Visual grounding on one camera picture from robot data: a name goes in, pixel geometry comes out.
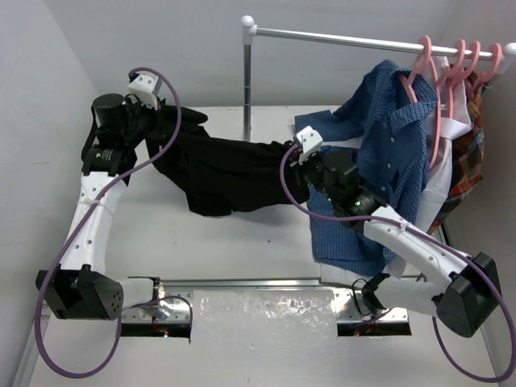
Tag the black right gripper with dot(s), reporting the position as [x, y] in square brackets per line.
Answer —
[299, 167]

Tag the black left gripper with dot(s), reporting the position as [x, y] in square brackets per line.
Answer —
[151, 119]

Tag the black shirt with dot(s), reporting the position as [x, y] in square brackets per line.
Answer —
[222, 176]

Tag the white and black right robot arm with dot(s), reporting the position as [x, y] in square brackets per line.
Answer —
[461, 291]

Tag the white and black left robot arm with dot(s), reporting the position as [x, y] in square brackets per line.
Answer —
[79, 289]

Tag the blue checkered shirt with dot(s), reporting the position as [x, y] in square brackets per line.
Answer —
[392, 159]

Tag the white shirt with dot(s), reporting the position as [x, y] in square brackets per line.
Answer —
[433, 195]

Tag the red plaid shirt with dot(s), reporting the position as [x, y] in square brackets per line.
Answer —
[467, 148]

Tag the pink hanger holding white shirt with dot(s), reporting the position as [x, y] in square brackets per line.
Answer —
[447, 78]

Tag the white front cover board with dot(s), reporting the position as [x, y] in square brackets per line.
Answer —
[267, 339]

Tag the silver and white clothes rack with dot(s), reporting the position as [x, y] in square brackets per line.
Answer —
[250, 30]

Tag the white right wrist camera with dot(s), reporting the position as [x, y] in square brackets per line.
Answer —
[309, 140]

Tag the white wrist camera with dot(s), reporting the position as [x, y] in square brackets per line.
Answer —
[146, 88]
[309, 140]

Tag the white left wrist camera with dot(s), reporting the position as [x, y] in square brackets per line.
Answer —
[146, 88]

